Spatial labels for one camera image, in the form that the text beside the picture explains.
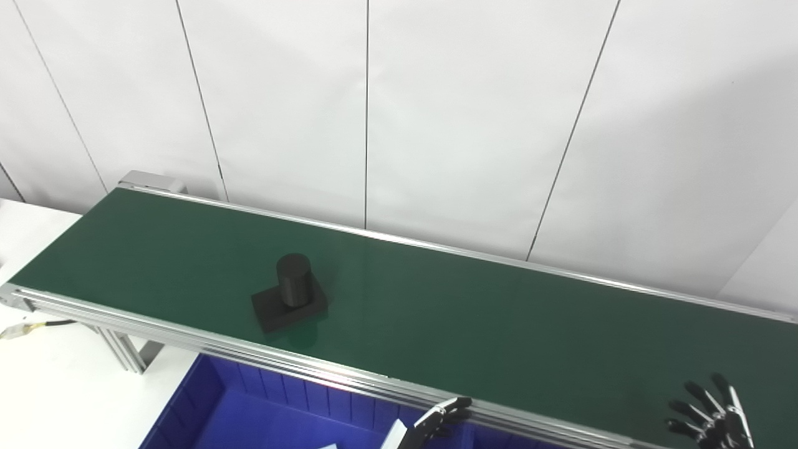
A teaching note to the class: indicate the aluminium conveyor leg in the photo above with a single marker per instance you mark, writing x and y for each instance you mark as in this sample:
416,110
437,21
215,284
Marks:
128,352

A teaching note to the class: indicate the black cylinder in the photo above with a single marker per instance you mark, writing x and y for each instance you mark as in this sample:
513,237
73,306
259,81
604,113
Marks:
290,305

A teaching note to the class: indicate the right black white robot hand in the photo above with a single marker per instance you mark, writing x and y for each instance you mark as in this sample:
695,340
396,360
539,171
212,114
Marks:
723,430

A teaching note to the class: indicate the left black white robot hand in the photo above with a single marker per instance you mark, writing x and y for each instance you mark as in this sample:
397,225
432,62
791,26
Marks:
436,421

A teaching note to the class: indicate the green conveyor belt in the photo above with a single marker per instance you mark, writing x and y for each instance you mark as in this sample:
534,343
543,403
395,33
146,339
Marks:
467,312
249,357

